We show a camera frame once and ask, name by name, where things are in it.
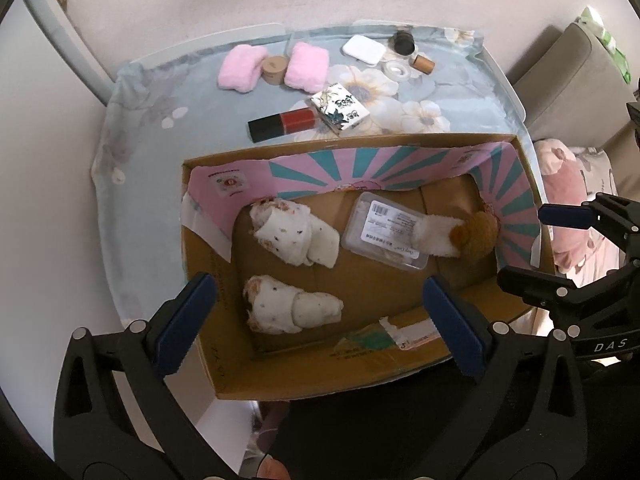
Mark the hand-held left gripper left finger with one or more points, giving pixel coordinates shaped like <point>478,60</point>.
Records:
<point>186,320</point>

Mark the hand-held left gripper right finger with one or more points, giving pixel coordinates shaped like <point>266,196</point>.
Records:
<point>455,330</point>

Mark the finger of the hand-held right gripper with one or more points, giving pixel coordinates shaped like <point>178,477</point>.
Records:
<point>535,285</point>
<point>562,215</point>

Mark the cardboard box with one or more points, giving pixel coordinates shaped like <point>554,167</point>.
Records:
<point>380,285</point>

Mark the clear tape roll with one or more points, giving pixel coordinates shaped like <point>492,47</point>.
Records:
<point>387,69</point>

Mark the white square compact case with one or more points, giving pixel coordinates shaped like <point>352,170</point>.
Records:
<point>363,49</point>

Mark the pink pillow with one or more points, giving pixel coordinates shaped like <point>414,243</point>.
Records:
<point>565,185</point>

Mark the brown and white plush toy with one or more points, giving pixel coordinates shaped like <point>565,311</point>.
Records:
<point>475,235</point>

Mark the rolled white speckled cloth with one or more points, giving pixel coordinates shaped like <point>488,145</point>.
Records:
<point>285,307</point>
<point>290,232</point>

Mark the clear plastic labelled box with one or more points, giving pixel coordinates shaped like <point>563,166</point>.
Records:
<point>380,225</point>

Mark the beige sofa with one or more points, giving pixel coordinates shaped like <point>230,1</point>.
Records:
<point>565,75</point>

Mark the person's dark pants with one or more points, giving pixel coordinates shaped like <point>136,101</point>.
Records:
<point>360,435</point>

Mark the floral blue tablecloth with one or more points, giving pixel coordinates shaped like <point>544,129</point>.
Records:
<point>160,175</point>

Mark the green and white cloth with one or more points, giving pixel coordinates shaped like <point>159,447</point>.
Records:
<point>607,40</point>

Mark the small wooden bottle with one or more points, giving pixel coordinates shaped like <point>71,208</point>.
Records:
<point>423,63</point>

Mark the red and black box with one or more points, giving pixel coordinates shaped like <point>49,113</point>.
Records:
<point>282,125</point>

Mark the black round jar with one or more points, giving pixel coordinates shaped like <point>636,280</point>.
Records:
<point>404,42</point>

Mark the white floral printed box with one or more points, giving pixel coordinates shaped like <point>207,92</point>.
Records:
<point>340,107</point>

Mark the pink fluffy towel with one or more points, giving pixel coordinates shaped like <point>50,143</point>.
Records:
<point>306,67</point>
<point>240,67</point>

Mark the round wooden container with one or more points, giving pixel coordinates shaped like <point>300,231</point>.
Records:
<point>273,71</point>

